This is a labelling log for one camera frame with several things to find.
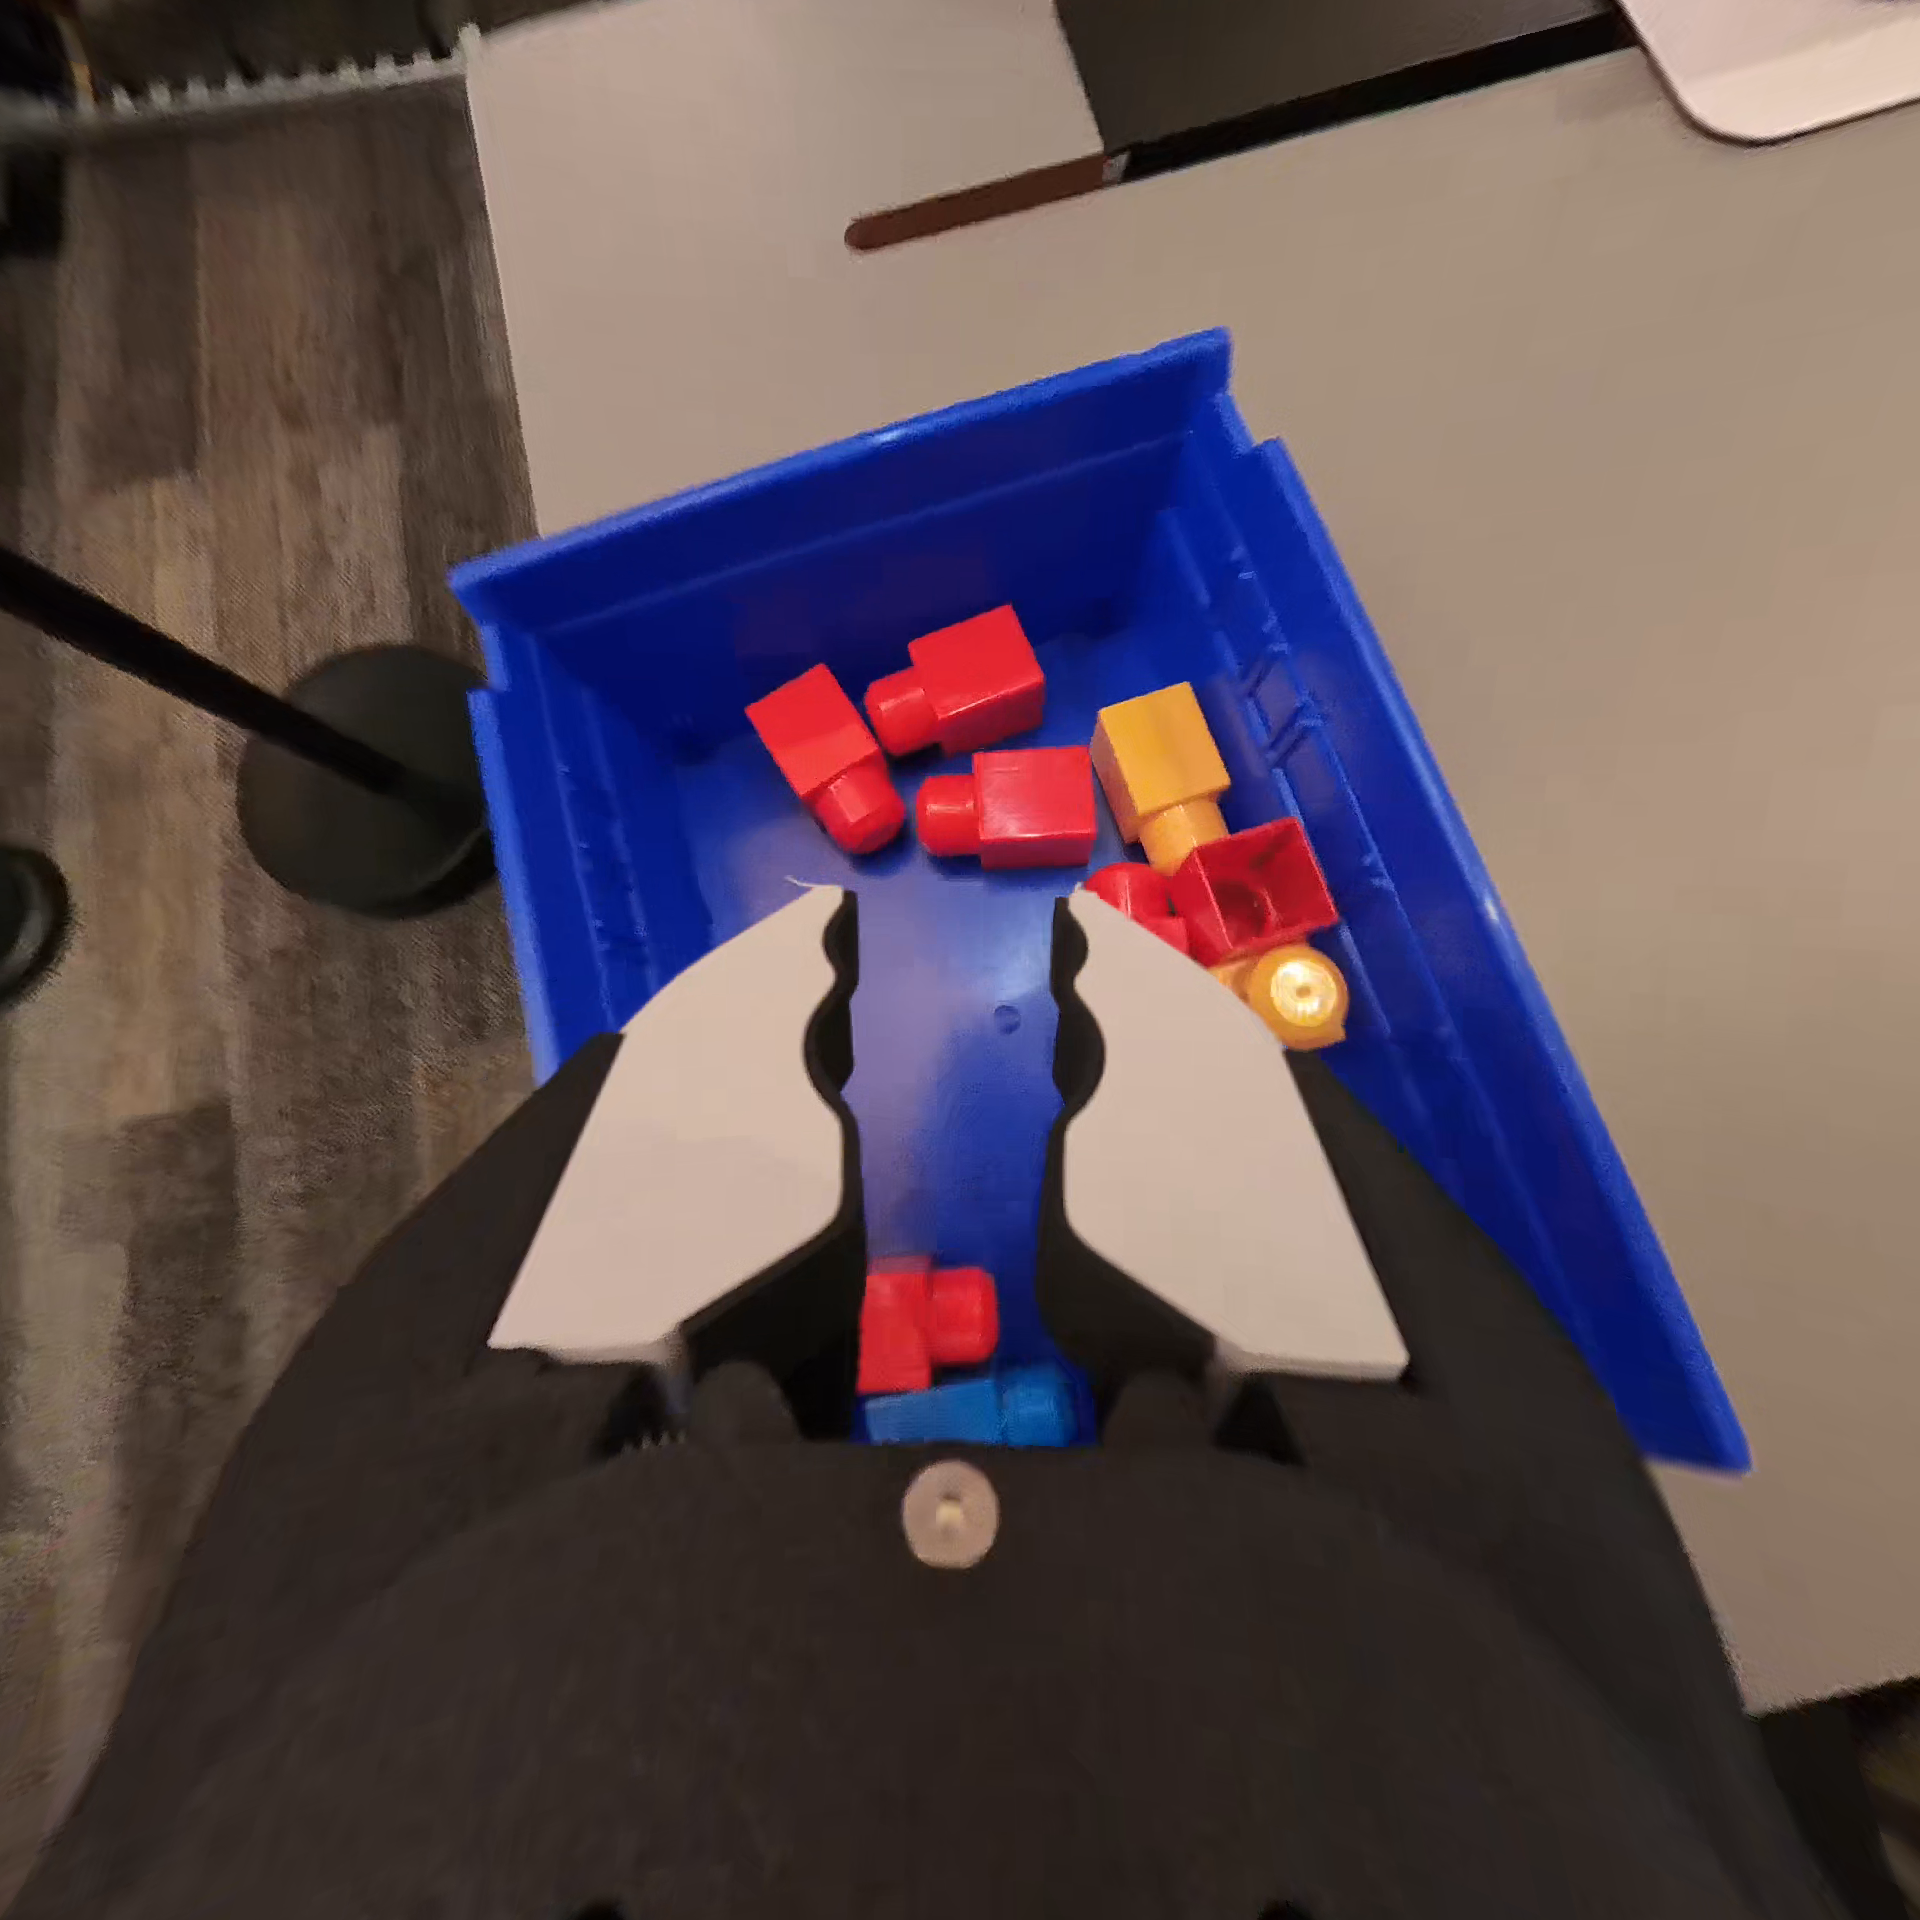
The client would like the black floor stand pole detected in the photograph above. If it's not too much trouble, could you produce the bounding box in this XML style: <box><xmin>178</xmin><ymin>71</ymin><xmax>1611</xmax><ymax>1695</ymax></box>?
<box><xmin>0</xmin><ymin>544</ymin><xmax>499</xmax><ymax>918</ymax></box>

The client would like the blue plastic bin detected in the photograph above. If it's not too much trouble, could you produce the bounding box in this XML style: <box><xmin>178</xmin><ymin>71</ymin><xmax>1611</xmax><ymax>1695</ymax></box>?
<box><xmin>447</xmin><ymin>322</ymin><xmax>1755</xmax><ymax>1473</ymax></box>

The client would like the pile of mega blocks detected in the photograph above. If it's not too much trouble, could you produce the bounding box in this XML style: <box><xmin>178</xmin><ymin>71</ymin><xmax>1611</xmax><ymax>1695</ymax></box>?
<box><xmin>743</xmin><ymin>604</ymin><xmax>1351</xmax><ymax>1452</ymax></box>

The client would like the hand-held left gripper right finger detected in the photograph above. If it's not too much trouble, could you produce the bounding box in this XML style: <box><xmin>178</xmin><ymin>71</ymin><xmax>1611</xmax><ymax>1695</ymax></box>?
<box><xmin>1035</xmin><ymin>886</ymin><xmax>1413</xmax><ymax>1413</ymax></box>

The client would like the white tablet stand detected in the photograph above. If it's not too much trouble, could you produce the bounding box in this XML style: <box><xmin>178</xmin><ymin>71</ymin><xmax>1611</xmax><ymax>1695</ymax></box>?
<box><xmin>1615</xmin><ymin>0</ymin><xmax>1920</xmax><ymax>148</ymax></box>

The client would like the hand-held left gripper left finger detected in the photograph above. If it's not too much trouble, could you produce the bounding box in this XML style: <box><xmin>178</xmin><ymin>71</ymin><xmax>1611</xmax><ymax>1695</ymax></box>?
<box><xmin>485</xmin><ymin>885</ymin><xmax>872</xmax><ymax>1405</ymax></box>

